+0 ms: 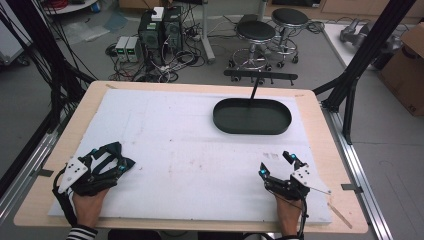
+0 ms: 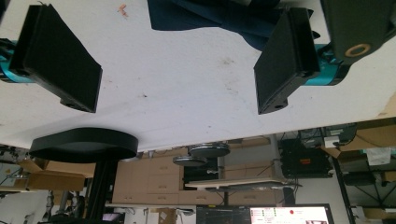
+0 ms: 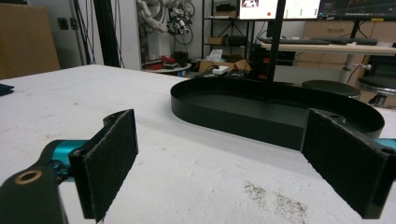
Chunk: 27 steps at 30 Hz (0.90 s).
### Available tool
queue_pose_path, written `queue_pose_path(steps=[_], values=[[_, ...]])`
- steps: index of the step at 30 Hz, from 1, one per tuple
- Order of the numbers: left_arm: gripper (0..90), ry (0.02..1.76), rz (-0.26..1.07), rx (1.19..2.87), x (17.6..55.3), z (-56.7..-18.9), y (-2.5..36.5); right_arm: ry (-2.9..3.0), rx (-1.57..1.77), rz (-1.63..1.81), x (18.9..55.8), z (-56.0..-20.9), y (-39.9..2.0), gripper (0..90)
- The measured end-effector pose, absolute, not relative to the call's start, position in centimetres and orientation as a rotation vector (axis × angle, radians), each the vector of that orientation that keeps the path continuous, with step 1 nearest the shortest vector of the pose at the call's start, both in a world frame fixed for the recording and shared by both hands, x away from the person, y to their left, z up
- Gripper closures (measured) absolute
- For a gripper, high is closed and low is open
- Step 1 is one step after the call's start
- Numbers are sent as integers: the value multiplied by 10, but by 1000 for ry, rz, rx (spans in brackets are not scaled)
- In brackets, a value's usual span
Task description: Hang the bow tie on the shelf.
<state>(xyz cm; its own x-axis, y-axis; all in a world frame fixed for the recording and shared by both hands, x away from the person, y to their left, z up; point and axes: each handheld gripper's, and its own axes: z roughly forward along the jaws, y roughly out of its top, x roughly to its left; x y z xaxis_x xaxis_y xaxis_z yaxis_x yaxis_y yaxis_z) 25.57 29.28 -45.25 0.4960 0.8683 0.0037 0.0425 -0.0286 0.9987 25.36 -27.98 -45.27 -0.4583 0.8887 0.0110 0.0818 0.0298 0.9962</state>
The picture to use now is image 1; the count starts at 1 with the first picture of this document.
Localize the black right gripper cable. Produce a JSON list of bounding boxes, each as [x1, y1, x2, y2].
[[297, 196, 310, 240]]

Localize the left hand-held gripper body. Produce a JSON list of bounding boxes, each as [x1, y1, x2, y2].
[[57, 148, 118, 198]]

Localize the grey table leg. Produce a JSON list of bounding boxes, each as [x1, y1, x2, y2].
[[200, 0, 217, 65]]

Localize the black metal frame post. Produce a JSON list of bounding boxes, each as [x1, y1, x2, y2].
[[0, 0, 98, 198], [312, 0, 418, 145]]

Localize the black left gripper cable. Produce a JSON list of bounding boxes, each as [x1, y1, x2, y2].
[[51, 165, 78, 228]]

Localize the black computer tower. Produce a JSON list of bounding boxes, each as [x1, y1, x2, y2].
[[137, 10, 165, 66], [162, 5, 184, 54]]

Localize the thin wooden stick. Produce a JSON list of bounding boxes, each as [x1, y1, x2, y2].
[[327, 202, 354, 230]]

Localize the grey machine part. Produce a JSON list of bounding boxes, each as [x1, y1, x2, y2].
[[339, 17, 403, 71]]

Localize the white foam mat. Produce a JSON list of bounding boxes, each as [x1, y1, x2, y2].
[[47, 88, 333, 225]]

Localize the grey power supply unit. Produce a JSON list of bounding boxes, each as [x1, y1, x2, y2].
[[125, 36, 142, 63], [114, 35, 130, 63]]

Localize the black round stool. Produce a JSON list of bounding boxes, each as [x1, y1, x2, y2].
[[228, 20, 278, 72], [270, 7, 310, 65]]

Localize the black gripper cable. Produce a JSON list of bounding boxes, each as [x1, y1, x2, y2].
[[297, 196, 310, 240], [51, 165, 78, 228]]

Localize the person's right hand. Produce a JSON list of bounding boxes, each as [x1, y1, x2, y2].
[[274, 192, 304, 238]]

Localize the aluminium rail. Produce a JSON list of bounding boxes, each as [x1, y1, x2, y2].
[[0, 131, 59, 224], [320, 102, 394, 240]]

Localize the round white table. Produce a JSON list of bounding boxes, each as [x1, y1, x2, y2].
[[42, 0, 101, 16]]

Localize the black stand with crossbar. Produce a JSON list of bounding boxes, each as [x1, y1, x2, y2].
[[223, 68, 299, 101]]

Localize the brown cardboard box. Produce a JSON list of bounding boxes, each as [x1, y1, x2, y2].
[[378, 21, 424, 117]]

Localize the black oval tray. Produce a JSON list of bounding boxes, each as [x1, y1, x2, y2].
[[212, 97, 293, 136]]

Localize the tangle of floor cables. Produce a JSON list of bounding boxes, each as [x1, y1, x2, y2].
[[104, 43, 206, 83]]

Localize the person's left hand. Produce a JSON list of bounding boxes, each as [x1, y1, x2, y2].
[[72, 187, 110, 229]]

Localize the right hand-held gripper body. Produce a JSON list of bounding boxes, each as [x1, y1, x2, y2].
[[264, 159, 333, 202]]

